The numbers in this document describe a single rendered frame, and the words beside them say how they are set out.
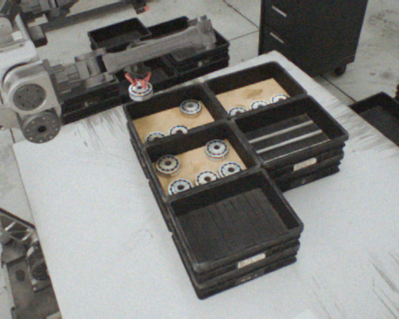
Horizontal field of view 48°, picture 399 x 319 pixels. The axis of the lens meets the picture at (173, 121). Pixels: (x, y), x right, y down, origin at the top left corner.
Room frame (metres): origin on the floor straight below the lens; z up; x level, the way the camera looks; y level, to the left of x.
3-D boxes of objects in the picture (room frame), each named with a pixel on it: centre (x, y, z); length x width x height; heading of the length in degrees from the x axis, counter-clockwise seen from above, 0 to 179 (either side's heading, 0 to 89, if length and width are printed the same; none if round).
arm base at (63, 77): (1.09, 0.31, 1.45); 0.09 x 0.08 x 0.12; 22
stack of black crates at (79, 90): (2.29, 0.55, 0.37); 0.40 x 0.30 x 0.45; 112
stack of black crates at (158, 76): (2.44, 0.18, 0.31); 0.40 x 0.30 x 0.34; 112
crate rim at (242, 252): (0.92, -0.17, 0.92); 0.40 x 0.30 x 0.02; 106
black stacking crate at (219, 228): (0.92, -0.17, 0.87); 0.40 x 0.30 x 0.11; 106
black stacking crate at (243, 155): (1.21, -0.09, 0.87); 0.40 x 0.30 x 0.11; 106
